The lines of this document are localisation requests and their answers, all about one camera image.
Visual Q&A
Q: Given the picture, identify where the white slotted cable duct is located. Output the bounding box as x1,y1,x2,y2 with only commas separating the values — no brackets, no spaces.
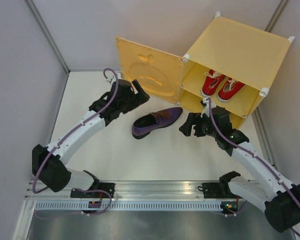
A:
35,200,222,212

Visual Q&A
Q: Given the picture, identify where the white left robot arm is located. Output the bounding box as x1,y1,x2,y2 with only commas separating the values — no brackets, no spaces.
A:
32,79,150,198

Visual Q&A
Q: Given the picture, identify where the red sneaker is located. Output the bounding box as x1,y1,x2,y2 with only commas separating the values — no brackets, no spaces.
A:
217,77,245,103
201,69,226,98

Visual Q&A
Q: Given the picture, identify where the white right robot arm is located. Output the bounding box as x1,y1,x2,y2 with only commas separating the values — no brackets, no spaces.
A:
179,107,300,233

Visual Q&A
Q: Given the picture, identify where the red sneaker front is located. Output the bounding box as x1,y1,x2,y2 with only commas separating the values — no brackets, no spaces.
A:
201,69,226,98

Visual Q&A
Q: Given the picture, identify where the purple loafer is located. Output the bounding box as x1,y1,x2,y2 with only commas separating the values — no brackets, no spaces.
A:
131,107,183,140

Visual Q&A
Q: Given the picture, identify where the aluminium mounting rail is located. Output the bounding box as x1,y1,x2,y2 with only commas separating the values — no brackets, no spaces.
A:
24,180,219,202

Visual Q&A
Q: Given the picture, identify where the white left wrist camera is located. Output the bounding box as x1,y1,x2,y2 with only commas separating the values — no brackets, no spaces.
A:
106,71,122,84

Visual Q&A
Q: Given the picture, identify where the yellow cabinet door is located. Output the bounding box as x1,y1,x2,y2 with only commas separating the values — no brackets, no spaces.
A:
115,36,184,104

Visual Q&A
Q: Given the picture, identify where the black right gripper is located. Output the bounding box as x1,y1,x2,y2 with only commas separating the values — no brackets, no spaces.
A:
178,112,219,138

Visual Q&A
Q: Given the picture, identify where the yellow plastic shoe cabinet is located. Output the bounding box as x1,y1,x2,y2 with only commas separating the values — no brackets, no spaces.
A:
178,12,295,128

